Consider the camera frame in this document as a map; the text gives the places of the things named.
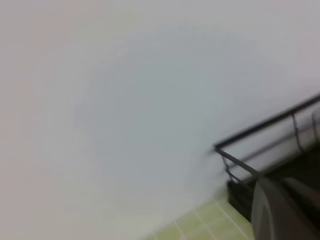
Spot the black wire dish rack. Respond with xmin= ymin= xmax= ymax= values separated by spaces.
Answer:
xmin=213 ymin=94 xmax=320 ymax=220

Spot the yellow round plate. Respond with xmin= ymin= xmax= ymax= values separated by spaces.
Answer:
xmin=251 ymin=177 xmax=320 ymax=240

